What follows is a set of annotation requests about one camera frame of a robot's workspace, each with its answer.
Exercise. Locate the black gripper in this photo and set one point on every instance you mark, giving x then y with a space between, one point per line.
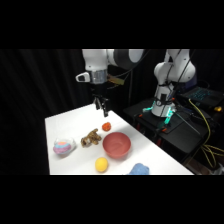
99 89

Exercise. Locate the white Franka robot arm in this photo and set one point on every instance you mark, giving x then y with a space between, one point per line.
96 60

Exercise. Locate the red ball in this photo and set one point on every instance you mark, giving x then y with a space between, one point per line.
106 126

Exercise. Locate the pink bowl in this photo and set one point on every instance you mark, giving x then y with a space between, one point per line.
116 145

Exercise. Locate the yellow ball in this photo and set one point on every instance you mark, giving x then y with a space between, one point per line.
101 164

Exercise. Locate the brown plush animal toy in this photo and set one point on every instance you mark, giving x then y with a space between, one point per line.
90 138

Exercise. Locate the pastel striped plush toy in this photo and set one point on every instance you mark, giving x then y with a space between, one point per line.
63 147

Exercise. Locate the blue plush toy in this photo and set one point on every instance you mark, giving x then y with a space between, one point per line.
138 169

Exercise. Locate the black curtain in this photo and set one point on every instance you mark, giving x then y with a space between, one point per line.
30 86

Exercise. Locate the black robot stand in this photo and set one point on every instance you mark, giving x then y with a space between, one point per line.
186 133

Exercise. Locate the black laptop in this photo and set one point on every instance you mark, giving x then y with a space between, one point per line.
200 95

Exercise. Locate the small yellow object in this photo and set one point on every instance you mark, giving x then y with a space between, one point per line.
217 108

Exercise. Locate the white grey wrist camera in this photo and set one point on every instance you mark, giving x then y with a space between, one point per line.
82 77

